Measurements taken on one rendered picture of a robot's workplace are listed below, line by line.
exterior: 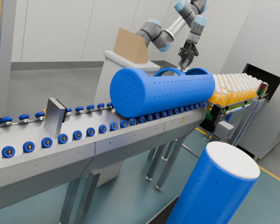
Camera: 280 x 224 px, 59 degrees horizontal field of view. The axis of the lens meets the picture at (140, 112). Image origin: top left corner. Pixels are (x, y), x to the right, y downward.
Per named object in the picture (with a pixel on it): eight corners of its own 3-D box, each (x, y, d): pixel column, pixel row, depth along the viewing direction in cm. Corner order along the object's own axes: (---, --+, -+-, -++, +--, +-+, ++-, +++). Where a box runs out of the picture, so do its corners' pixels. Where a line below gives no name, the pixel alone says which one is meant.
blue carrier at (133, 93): (104, 104, 153) (115, 59, 142) (179, 93, 219) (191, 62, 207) (136, 127, 138) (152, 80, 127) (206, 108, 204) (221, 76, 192)
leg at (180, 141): (154, 187, 244) (178, 135, 218) (158, 185, 248) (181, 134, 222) (158, 191, 241) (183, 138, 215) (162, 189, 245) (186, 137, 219)
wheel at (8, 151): (-1, 147, 89) (1, 147, 88) (12, 144, 92) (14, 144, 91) (2, 159, 89) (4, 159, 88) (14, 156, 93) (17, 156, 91)
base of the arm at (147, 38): (126, 34, 184) (134, 25, 186) (134, 49, 196) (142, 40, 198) (140, 38, 175) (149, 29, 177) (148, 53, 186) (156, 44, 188)
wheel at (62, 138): (56, 134, 106) (58, 134, 105) (65, 132, 109) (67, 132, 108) (58, 145, 106) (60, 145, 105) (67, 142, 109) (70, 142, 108)
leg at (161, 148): (144, 178, 251) (166, 126, 225) (148, 176, 256) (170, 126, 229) (148, 182, 248) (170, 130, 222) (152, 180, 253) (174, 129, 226)
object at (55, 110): (43, 126, 116) (48, 98, 110) (51, 125, 119) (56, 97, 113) (54, 138, 111) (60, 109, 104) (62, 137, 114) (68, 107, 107)
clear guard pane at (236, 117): (208, 155, 239) (231, 112, 218) (237, 138, 297) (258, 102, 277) (209, 155, 238) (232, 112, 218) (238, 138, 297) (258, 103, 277)
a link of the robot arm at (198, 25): (205, 17, 160) (210, 19, 153) (198, 34, 165) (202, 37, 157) (194, 13, 159) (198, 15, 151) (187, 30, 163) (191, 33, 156)
